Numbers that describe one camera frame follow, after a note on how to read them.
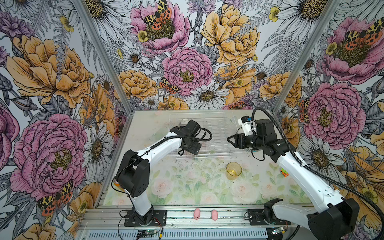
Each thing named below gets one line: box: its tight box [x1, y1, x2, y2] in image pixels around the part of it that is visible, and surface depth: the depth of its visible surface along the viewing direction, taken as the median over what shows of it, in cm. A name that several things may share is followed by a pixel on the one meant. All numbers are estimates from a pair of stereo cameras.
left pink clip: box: [193, 207, 201, 220], surface depth 77 cm
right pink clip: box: [211, 209, 219, 221], surface depth 76 cm
